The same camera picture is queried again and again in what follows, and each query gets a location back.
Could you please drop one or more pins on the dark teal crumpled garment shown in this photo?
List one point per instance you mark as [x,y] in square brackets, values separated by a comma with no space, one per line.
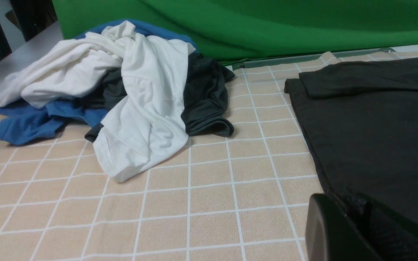
[205,96]

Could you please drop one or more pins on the blue crumpled garment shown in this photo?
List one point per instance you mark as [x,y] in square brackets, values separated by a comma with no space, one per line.
[25,123]

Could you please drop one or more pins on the beige grid tablecloth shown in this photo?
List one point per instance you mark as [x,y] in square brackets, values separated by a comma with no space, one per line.
[218,199]

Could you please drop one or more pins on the green backdrop cloth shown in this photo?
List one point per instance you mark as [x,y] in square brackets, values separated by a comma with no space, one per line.
[231,30]

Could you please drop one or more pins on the dark gray long-sleeve top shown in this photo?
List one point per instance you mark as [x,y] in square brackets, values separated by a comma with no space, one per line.
[360,122]

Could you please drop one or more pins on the white crumpled shirt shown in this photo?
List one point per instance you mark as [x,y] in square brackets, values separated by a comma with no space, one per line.
[145,127]

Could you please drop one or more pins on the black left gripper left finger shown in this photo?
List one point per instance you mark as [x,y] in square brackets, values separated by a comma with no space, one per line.
[331,235]

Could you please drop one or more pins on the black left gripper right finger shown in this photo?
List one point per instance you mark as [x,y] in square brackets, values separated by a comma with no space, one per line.
[390,235]

